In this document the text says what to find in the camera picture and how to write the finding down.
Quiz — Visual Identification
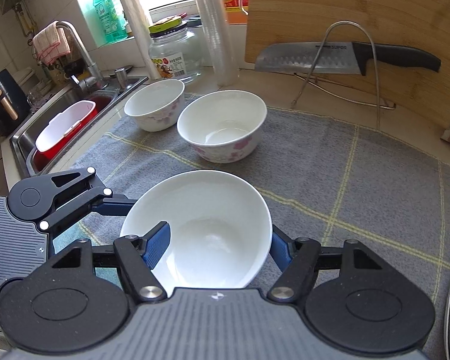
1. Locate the floral bowl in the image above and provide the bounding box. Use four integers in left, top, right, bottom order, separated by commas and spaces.
124, 79, 185, 133
177, 89, 267, 164
121, 170, 272, 293

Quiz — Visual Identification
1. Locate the steel kitchen faucet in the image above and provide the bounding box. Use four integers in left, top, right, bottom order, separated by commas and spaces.
52, 19, 107, 93

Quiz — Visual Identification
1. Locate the red white basin in sink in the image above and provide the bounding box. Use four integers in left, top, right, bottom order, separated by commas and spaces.
35, 100, 97, 160

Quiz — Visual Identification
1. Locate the black air fryer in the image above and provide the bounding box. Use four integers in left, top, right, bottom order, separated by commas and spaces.
0, 69, 31, 137

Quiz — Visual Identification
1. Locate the pink checked dishcloth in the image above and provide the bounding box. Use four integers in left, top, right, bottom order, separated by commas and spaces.
32, 21, 71, 65

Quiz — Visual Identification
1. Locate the glass jar green lid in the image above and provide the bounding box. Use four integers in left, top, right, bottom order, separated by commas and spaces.
148, 16, 202, 84

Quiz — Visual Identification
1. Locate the green dish soap bottle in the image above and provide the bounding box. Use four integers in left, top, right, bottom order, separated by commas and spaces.
92, 0, 128, 43

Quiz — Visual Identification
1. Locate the plastic wrap roll right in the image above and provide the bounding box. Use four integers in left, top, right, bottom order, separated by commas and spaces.
196, 0, 239, 86

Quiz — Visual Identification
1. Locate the bamboo cutting board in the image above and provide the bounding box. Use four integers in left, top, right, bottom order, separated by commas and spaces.
244, 0, 450, 128

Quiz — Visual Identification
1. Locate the metal wire board stand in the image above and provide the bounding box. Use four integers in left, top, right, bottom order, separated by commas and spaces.
289, 20, 397, 132

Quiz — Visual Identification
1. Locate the black handled kitchen knife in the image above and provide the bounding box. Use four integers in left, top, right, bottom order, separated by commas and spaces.
254, 41, 441, 77

